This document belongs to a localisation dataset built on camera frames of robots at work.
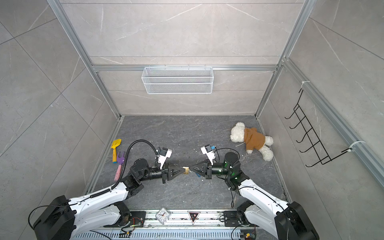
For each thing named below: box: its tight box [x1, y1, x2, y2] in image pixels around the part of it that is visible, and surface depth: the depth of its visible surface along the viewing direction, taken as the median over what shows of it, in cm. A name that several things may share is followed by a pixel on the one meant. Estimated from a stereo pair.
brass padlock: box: [182, 166, 190, 175], surface depth 69 cm
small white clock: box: [155, 207, 171, 225], surface depth 75 cm
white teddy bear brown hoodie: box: [230, 122, 274, 162], surface depth 99 cm
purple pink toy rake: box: [114, 151, 125, 182], surface depth 92 cm
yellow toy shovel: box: [111, 138, 122, 164], surface depth 100 cm
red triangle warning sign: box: [187, 211, 201, 225], surface depth 76 cm
